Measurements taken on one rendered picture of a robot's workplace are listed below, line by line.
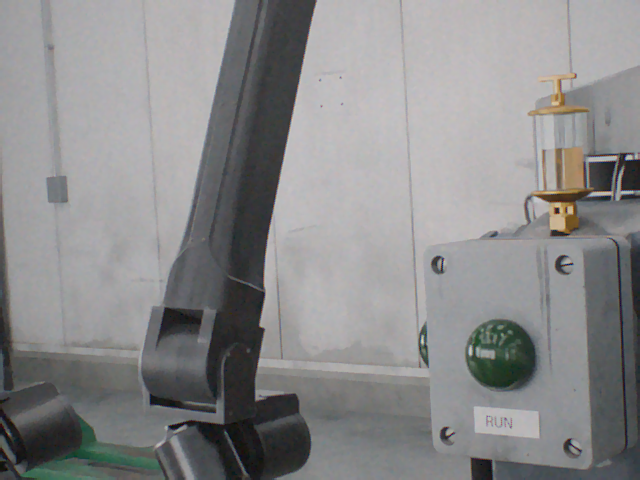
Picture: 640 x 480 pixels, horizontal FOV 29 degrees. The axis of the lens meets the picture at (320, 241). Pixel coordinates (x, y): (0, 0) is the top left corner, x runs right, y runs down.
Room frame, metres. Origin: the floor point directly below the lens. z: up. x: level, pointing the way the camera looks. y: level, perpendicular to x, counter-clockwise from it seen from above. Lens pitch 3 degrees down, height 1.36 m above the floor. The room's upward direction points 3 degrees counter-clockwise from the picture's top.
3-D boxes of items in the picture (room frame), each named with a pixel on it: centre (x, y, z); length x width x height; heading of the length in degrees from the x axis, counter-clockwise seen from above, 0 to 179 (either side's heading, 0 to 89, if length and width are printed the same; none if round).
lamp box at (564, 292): (0.52, -0.09, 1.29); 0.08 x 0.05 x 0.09; 52
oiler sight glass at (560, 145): (0.57, -0.11, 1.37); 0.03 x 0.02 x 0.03; 52
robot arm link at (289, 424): (0.93, 0.08, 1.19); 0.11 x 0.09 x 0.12; 143
